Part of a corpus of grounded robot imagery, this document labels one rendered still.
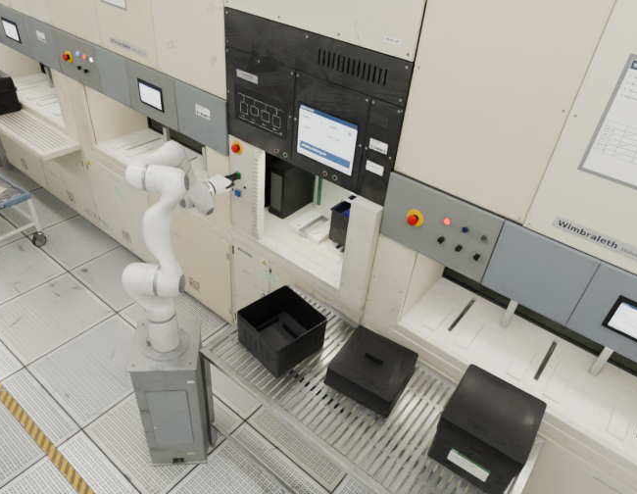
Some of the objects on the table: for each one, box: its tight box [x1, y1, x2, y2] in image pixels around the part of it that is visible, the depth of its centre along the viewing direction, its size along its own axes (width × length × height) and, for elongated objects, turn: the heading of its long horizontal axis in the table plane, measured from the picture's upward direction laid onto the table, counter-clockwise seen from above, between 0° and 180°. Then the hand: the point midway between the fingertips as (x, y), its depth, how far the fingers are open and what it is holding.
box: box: [427, 364, 547, 494], centre depth 172 cm, size 29×29×25 cm
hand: (233, 176), depth 235 cm, fingers closed
